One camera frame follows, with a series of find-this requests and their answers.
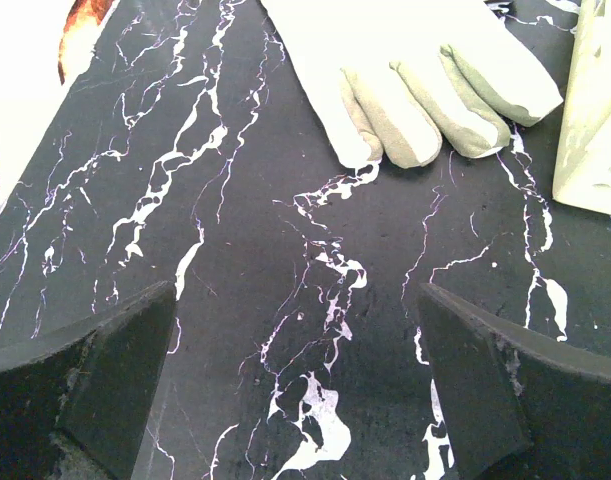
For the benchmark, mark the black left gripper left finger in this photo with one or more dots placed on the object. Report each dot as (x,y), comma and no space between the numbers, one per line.
(74,403)

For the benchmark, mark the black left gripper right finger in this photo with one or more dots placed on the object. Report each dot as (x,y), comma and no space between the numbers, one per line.
(517,404)

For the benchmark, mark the white glove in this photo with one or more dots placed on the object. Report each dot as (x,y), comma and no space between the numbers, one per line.
(398,79)

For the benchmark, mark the pale green storage basket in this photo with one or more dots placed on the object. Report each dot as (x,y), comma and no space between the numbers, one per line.
(582,176)

